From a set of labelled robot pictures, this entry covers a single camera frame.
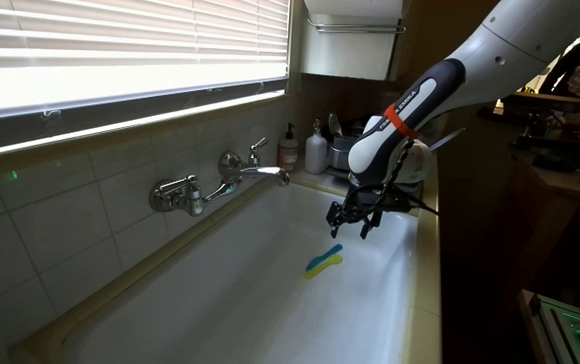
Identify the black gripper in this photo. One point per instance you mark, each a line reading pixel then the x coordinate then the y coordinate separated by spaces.
pixel 370 199

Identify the yellow plastic spoon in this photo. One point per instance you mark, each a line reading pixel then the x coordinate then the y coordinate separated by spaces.
pixel 322 268

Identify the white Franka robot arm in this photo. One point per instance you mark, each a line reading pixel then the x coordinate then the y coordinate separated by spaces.
pixel 503 54

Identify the grey dishrack caddy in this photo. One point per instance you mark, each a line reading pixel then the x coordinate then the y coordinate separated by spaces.
pixel 340 155

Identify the white sink basin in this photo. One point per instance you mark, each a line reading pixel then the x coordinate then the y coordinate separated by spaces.
pixel 235 303

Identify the brown pump soap bottle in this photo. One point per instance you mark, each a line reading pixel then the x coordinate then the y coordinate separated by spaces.
pixel 287 152

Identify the metal utensil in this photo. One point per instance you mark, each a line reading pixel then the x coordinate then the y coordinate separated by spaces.
pixel 333 126

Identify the cluttered wooden side table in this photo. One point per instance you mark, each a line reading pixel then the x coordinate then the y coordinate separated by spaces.
pixel 565 163

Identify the wide white window blind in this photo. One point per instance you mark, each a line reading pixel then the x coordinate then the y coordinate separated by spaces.
pixel 120 54

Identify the chrome wall faucet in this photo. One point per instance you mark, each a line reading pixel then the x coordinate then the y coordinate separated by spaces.
pixel 189 195

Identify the white cabinet with rail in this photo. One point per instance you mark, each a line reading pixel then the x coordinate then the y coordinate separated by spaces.
pixel 351 43

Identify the metal robot mount frame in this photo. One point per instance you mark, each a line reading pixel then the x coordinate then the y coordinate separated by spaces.
pixel 568 331

